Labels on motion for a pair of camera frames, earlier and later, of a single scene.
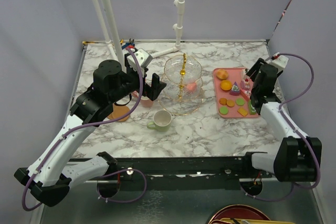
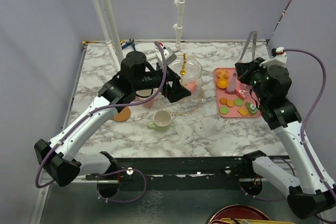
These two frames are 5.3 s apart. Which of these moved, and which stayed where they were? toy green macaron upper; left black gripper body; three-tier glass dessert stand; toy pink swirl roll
Moved: left black gripper body
Stayed: toy green macaron upper; three-tier glass dessert stand; toy pink swirl roll
